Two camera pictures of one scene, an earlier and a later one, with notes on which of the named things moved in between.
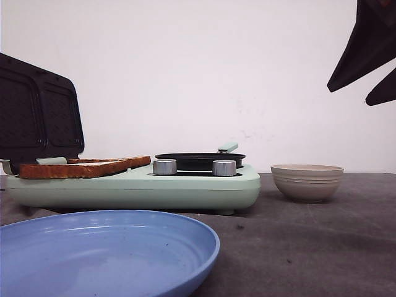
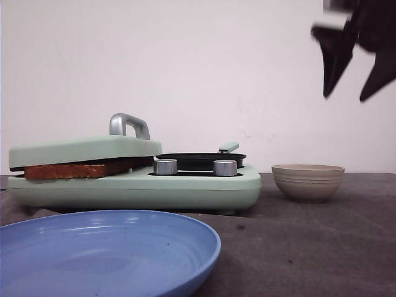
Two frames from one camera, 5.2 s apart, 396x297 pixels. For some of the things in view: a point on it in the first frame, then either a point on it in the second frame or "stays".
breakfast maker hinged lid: [39, 114] → [129, 137]
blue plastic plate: [120, 253] stays
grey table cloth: [343, 247] stays
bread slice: [71, 171] stays
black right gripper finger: [372, 44] → [336, 47]
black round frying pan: [203, 161] stays
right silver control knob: [224, 167] stays
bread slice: [127, 163] → [120, 166]
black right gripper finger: [384, 91] → [383, 72]
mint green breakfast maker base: [136, 188] stays
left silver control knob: [164, 166] stays
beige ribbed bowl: [307, 183] stays
